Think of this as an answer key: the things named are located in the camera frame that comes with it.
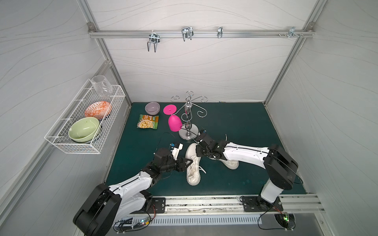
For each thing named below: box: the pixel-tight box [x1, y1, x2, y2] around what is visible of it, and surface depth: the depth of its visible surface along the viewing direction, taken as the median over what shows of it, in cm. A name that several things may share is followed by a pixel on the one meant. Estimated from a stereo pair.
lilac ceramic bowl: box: [144, 101, 161, 116], surface depth 113 cm
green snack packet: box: [136, 114, 159, 130], surface depth 109 cm
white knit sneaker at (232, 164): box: [208, 157, 240, 170], surface depth 86 cm
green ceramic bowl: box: [68, 117, 100, 143], surface depth 62 cm
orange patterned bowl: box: [84, 100, 113, 120], surface depth 72 cm
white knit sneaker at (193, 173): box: [185, 142, 202, 186], surface depth 81 cm
